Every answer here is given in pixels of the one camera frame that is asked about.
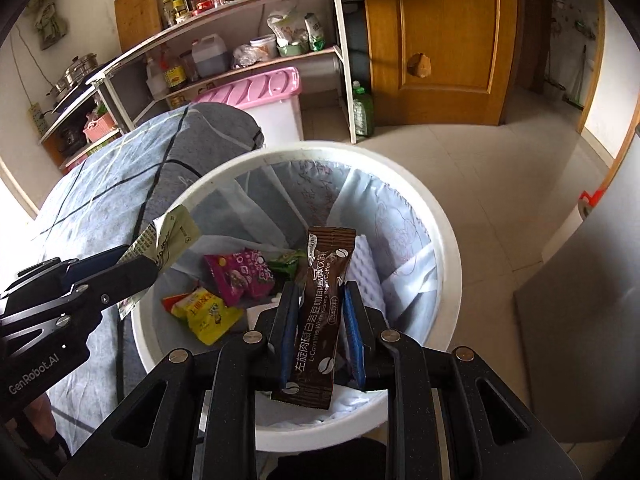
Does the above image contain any white plastic tub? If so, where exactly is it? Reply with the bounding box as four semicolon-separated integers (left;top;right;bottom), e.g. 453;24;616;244
250;34;278;59

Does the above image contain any pink lidded storage box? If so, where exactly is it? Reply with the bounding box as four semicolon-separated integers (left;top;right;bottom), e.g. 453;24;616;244
192;66;306;143

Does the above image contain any purple candy wrapper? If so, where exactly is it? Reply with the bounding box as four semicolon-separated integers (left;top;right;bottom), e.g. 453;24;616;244
202;249;276;307

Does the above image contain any crumpled plastic bag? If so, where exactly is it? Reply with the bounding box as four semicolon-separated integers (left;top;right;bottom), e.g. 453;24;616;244
231;44;261;70

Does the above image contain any white bin liner bag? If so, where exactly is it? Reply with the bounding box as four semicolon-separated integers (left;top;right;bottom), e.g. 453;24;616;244
150;160;441;428

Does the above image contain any white plastic bottle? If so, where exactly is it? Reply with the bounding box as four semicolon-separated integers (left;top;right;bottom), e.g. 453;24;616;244
145;55;168;101

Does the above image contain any person's left hand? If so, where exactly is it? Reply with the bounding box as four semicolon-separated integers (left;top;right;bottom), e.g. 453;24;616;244
20;392;58;441

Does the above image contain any black induction cooker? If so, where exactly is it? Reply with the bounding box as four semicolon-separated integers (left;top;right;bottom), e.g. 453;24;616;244
50;72;108;113

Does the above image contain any steel steamer pot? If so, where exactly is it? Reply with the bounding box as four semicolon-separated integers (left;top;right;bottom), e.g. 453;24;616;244
65;52;98;83

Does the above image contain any dark jar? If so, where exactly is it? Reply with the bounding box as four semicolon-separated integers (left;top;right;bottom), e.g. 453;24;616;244
180;51;200;83

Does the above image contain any green carton box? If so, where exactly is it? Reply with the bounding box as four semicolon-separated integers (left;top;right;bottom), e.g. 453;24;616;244
82;140;123;158

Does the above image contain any green plastic bottle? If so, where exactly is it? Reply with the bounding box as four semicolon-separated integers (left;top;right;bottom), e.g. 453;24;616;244
350;80;375;138

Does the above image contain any wooden door knob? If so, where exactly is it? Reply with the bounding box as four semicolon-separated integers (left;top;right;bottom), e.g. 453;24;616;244
406;51;433;78

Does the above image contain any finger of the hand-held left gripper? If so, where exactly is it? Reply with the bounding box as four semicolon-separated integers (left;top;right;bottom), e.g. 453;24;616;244
0;245;132;306
0;256;160;356

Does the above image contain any beige snack packet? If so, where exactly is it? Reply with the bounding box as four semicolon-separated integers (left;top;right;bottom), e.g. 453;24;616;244
117;207;202;321

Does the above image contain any black kitchen appliance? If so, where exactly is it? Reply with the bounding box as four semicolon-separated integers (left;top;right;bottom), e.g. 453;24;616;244
54;127;83;156

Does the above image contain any brown coffee sachet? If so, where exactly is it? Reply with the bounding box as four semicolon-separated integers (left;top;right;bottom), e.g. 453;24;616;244
270;226;357;410

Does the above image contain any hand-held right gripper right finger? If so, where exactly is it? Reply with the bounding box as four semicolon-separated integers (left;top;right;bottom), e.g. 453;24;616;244
342;280;586;480

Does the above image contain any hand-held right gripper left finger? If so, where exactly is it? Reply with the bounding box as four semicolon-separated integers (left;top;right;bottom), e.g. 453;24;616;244
57;281;301;480

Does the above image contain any wooden door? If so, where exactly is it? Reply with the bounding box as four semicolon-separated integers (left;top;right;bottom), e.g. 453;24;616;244
362;0;518;128

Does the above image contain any grey refrigerator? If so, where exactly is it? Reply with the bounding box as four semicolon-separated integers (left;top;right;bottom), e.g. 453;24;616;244
512;125;640;446

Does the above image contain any white round trash bin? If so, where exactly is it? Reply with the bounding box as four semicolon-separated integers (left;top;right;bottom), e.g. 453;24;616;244
131;140;463;456

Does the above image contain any yellow snack packet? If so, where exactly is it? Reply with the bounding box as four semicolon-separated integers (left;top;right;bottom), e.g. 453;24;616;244
161;287;245;346

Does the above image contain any green white packet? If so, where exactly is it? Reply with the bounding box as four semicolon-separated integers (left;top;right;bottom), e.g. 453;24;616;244
304;12;326;52

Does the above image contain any plastic oil jug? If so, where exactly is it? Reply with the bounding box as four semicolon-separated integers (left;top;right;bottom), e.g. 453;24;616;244
191;34;232;79

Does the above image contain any pink woven basket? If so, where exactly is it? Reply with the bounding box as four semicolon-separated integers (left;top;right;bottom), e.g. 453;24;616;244
82;112;117;143

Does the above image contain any yellow label sauce bottle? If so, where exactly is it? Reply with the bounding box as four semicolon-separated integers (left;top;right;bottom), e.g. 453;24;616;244
160;45;188;93

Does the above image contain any wooden cutting board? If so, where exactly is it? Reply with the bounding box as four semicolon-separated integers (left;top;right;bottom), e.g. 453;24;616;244
114;0;166;53

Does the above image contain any hanging green cloth bag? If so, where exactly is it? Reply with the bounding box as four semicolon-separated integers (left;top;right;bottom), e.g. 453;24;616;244
25;0;68;51

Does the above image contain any small white shelf rack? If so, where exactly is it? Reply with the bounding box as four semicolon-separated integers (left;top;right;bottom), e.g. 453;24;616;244
37;77;136;171

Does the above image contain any large white shelf rack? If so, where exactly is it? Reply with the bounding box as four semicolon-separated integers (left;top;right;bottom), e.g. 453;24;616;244
85;0;366;146

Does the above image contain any white snack bag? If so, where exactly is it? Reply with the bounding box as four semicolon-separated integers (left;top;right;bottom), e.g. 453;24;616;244
266;6;311;47

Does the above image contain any wall power strip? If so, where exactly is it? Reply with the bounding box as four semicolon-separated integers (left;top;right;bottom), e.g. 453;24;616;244
27;102;48;136

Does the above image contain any green snack wrapper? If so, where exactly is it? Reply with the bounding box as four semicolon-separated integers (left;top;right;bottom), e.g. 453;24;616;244
269;249;307;281

